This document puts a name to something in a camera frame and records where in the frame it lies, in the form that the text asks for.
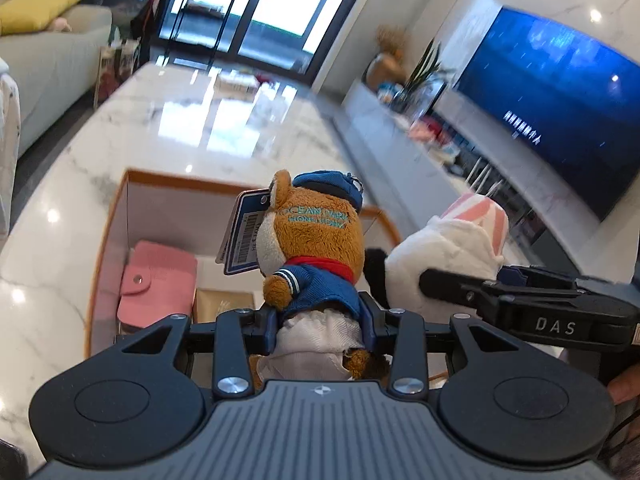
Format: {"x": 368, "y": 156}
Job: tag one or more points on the gold cardboard box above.
{"x": 220, "y": 305}

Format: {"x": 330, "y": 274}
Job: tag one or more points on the white wifi router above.
{"x": 482, "y": 175}

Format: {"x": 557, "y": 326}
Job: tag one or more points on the person's right hand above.
{"x": 625, "y": 387}

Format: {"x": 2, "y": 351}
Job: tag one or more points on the white marble tv cabinet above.
{"x": 380, "y": 135}

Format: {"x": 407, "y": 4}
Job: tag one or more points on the orange cardboard box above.
{"x": 150, "y": 210}

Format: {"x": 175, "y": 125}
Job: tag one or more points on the printed gift bag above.
{"x": 112, "y": 75}

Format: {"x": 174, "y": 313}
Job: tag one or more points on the beige sofa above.
{"x": 50, "y": 70}

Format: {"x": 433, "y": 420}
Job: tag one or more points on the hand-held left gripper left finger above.
{"x": 269, "y": 332}

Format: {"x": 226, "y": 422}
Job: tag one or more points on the white printed blanket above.
{"x": 7, "y": 160}

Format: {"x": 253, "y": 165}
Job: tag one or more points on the yellow pillow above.
{"x": 35, "y": 10}

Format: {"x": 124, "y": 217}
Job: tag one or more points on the small pink toy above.
{"x": 60, "y": 24}

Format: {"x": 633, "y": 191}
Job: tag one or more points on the white dog plush black ears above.
{"x": 440, "y": 255}

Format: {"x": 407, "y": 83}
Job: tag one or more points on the black framed sliding glass door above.
{"x": 345, "y": 25}

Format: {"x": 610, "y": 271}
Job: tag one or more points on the blue white ceramic pot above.
{"x": 389, "y": 92}

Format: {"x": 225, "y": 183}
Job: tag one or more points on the green potted plant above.
{"x": 422, "y": 70}

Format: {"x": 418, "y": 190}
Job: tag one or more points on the pink figure toy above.
{"x": 427, "y": 131}

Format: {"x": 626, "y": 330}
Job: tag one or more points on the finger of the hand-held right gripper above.
{"x": 460, "y": 292}
{"x": 512, "y": 275}

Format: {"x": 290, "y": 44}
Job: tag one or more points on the small white flat box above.
{"x": 237, "y": 82}

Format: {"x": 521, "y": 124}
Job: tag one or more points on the pink snap wallet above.
{"x": 155, "y": 285}

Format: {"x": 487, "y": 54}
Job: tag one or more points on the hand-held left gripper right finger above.
{"x": 372, "y": 325}

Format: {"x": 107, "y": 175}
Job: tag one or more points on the brown bear plush blue outfit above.
{"x": 320, "y": 240}

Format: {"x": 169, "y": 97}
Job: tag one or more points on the wall mounted television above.
{"x": 550, "y": 100}

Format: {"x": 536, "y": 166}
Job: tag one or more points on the vase with dried flowers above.
{"x": 382, "y": 67}

